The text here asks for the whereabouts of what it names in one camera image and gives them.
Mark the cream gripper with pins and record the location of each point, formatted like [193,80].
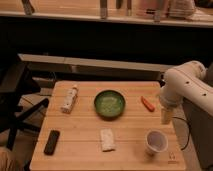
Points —
[166,115]

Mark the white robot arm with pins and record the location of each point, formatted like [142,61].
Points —
[185,81]

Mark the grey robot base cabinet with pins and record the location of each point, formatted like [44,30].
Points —
[200,119]

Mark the orange carrot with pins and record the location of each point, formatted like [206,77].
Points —
[147,104]

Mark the green bowl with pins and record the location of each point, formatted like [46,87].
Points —
[109,104]

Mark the white plastic bottle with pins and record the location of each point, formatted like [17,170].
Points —
[69,100]

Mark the black remote control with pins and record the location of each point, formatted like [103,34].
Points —
[51,142]

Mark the black office chair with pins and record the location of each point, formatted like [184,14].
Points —
[15,82]

